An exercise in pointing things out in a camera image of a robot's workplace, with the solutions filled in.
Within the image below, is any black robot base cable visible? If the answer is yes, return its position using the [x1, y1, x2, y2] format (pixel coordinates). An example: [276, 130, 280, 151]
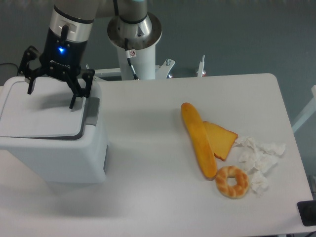
[124, 38, 140, 80]

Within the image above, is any white trash can lid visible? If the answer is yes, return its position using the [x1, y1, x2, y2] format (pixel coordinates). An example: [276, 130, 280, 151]
[0, 77, 86, 138]

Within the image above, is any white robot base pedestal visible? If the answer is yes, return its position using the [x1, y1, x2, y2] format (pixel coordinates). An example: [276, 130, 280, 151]
[107, 12, 175, 80]

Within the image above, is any white pedestal foot bracket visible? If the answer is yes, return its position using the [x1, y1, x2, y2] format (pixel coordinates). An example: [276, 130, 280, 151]
[197, 55, 206, 78]

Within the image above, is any white trash can body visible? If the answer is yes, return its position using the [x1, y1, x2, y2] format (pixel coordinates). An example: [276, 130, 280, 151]
[0, 82, 108, 183]

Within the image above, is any large crumpled white tissue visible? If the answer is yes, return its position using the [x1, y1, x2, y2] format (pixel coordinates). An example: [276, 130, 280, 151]
[233, 137, 286, 174]

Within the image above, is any long yellow baguette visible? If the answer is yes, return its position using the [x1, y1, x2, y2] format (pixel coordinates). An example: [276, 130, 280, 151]
[181, 102, 217, 180]

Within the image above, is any black floor cable left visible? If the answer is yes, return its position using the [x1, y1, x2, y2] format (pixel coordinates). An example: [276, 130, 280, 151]
[0, 62, 20, 75]

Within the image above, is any white left foot bracket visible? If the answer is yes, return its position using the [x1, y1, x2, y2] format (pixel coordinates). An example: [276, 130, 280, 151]
[94, 68, 121, 81]

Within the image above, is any black device at table edge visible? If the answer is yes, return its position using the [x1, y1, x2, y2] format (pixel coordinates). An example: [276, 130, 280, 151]
[297, 200, 316, 227]

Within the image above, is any braided ring bread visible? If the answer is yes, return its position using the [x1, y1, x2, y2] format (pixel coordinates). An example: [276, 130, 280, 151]
[215, 166, 249, 199]

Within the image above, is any white frame leg right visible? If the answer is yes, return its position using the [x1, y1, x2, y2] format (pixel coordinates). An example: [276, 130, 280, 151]
[292, 85, 316, 133]

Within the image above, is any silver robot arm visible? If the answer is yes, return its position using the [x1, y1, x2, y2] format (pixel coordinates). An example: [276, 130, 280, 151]
[19, 0, 161, 101]

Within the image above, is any toast bread slice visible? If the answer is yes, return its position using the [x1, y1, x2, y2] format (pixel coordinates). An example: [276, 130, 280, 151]
[203, 121, 238, 161]

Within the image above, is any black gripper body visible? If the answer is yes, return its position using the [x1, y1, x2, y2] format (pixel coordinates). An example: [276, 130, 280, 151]
[39, 29, 87, 80]

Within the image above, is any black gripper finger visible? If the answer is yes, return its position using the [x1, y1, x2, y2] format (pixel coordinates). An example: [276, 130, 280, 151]
[18, 45, 46, 95]
[64, 69, 95, 109]

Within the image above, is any small crumpled white tissue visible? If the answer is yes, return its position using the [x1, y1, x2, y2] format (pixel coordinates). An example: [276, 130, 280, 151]
[251, 171, 269, 197]

